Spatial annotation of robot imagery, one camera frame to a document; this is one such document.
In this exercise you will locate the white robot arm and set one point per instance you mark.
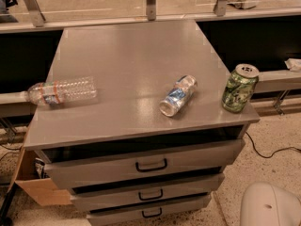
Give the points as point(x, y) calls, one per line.
point(264, 204)

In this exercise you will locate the crumpled white paper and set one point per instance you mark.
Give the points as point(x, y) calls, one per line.
point(293, 64)

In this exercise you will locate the middle grey drawer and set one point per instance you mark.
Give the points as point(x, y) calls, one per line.
point(151, 192)

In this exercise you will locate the bottom grey drawer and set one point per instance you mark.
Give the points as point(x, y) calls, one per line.
point(149, 210)

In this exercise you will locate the clear plastic water bottle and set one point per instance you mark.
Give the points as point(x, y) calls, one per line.
point(61, 91)

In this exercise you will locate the green soda can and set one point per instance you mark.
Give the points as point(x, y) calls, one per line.
point(240, 87)

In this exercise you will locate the left metal railing post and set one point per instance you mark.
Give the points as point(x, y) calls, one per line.
point(35, 13)

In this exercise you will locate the cardboard box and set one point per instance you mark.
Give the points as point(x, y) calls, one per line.
point(43, 191)

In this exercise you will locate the grey drawer cabinet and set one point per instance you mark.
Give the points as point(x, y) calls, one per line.
point(135, 66)

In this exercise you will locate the blue silver crushed can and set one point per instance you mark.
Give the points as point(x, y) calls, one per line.
point(180, 94)

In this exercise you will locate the middle metal railing post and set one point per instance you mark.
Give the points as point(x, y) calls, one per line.
point(151, 10)

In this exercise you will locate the grey drawer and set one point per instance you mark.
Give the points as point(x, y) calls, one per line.
point(123, 167)
point(149, 210)
point(151, 192)

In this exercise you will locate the metal railing post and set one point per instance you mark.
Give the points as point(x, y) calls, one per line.
point(151, 10)
point(220, 7)
point(35, 13)

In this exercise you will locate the right metal railing post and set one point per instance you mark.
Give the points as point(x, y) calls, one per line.
point(220, 7)

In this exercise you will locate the top grey drawer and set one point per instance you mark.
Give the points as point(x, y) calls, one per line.
point(123, 167)

